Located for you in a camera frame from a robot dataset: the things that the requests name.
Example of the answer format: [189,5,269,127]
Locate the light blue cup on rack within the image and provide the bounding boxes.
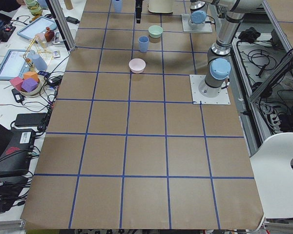
[32,54,47,71]

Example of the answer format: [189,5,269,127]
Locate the aluminium frame post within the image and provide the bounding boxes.
[46,0,76,51]

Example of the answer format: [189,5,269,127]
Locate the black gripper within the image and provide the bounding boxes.
[135,0,142,23]

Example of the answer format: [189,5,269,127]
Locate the bowl of foam blocks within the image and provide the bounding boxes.
[9,71,42,97]

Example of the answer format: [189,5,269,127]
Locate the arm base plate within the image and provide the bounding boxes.
[189,75,230,105]
[181,14,212,34]

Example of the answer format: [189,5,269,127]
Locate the teach pendant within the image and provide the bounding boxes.
[17,16,57,39]
[0,49,30,80]

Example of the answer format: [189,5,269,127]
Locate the teach pendant far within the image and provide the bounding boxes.
[17,16,57,39]

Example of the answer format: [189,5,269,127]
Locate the gold wire rack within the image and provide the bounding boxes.
[23,33,53,71]

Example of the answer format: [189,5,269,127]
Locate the mint green bowl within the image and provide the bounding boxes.
[148,25,163,39]

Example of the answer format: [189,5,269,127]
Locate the white chair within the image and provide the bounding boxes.
[251,133,293,219]

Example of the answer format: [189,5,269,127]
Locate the teach pendant near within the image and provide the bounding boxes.
[0,49,30,80]

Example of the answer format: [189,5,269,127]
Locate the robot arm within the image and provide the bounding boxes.
[190,0,262,98]
[188,0,208,27]

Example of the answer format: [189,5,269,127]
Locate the black power adapter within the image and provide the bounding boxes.
[65,16,80,24]

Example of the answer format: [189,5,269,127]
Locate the cardboard tube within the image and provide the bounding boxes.
[64,0,73,10]

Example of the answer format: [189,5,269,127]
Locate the cream white toaster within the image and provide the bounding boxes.
[148,0,174,14]

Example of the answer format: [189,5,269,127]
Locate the pink bowl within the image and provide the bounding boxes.
[128,58,146,74]

